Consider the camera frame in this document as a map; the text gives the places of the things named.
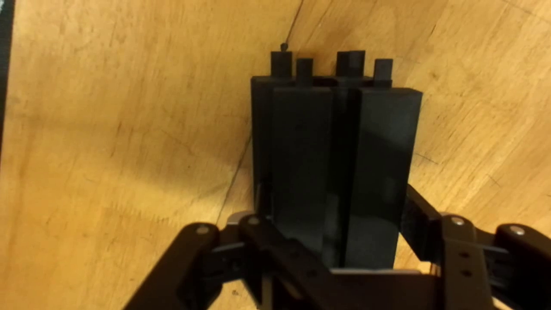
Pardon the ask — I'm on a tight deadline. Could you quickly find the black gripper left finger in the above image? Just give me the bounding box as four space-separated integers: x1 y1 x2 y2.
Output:
122 182 332 310

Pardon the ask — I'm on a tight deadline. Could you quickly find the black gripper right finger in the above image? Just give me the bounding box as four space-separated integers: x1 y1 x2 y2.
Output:
401 182 551 310

